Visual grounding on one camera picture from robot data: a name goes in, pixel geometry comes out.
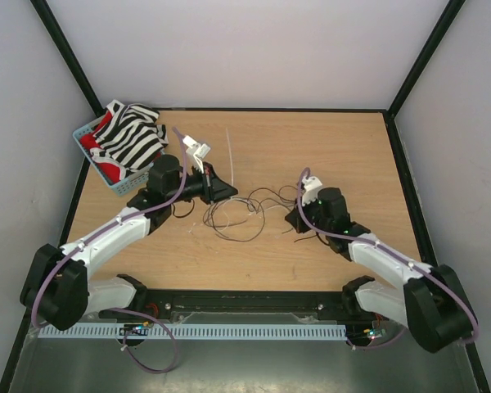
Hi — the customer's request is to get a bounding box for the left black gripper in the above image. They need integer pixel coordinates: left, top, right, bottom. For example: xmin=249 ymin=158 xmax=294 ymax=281
xmin=167 ymin=161 xmax=237 ymax=205

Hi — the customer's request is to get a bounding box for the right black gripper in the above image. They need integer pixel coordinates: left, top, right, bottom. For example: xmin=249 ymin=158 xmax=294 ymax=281
xmin=286 ymin=193 xmax=331 ymax=234

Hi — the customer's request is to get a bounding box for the wire bundle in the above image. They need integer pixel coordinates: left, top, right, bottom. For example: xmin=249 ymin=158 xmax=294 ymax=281
xmin=202 ymin=184 xmax=320 ymax=243

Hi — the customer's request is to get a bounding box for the white zip tie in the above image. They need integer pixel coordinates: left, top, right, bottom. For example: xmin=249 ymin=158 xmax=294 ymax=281
xmin=225 ymin=128 xmax=235 ymax=187

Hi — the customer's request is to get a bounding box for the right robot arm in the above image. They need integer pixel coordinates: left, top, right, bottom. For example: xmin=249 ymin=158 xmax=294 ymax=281
xmin=285 ymin=177 xmax=478 ymax=353

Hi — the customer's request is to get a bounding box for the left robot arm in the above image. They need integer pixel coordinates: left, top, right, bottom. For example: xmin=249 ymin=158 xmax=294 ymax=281
xmin=20 ymin=155 xmax=238 ymax=330

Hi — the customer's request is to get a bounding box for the light blue plastic basket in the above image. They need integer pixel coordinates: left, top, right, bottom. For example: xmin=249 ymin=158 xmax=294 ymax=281
xmin=73 ymin=122 xmax=153 ymax=196

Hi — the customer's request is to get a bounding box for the zebra striped cloth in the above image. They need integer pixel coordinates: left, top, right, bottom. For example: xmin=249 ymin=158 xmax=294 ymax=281
xmin=95 ymin=100 xmax=169 ymax=178

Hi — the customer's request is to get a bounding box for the red cloth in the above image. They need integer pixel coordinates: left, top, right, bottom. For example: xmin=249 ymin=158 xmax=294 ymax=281
xmin=79 ymin=112 xmax=127 ymax=184

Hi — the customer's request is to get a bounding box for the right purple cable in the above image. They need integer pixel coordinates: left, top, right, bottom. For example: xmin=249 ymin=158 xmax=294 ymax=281
xmin=295 ymin=166 xmax=480 ymax=352

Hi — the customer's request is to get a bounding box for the purple cable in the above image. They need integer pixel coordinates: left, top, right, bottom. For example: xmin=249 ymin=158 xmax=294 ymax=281
xmin=295 ymin=166 xmax=480 ymax=352
xmin=30 ymin=125 xmax=182 ymax=375

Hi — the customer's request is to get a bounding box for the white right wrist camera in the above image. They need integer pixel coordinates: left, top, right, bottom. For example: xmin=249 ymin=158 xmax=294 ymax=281
xmin=300 ymin=175 xmax=323 ymax=206

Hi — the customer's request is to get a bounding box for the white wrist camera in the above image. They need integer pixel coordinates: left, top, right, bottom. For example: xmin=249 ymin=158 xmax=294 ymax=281
xmin=300 ymin=175 xmax=323 ymax=206
xmin=182 ymin=135 xmax=211 ymax=172

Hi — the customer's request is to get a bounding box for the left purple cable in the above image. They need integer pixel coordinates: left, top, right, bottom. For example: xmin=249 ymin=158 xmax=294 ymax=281
xmin=30 ymin=125 xmax=182 ymax=375

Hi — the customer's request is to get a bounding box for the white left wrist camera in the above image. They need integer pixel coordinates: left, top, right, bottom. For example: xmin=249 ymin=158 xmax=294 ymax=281
xmin=182 ymin=135 xmax=211 ymax=172

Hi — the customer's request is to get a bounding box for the light blue slotted cable duct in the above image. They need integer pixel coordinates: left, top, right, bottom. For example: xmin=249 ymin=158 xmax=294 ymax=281
xmin=38 ymin=323 xmax=346 ymax=341

